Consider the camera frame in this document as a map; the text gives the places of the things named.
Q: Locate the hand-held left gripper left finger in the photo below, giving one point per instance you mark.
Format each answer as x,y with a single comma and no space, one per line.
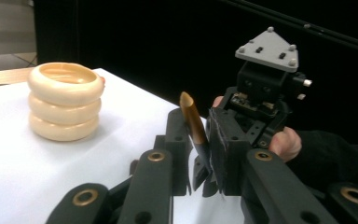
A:
178,146

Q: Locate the cream ribbed pen holder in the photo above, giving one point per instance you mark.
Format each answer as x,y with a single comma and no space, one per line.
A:
62,109

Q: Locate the black metal stand bar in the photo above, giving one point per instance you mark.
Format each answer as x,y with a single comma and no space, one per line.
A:
307,26

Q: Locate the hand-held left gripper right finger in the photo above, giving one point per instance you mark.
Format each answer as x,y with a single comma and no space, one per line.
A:
230,161

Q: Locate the grey pen with gold end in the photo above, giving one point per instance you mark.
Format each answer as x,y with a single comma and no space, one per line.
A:
195,124

